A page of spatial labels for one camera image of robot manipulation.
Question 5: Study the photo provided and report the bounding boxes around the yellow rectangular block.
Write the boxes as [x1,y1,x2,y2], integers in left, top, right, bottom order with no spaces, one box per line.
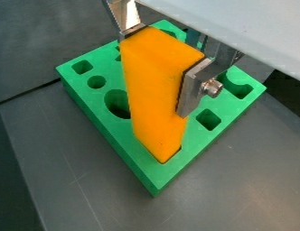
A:
[119,26,205,163]

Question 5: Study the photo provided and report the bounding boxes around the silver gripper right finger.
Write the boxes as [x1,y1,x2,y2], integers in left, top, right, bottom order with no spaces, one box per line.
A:
[177,36,244,118]

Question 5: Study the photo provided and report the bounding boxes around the green foam shape board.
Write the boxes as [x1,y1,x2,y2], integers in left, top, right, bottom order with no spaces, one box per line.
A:
[55,19,268,199]

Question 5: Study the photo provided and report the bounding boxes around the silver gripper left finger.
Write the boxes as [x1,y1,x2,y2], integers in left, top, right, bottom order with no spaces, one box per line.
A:
[102,0,146,42]

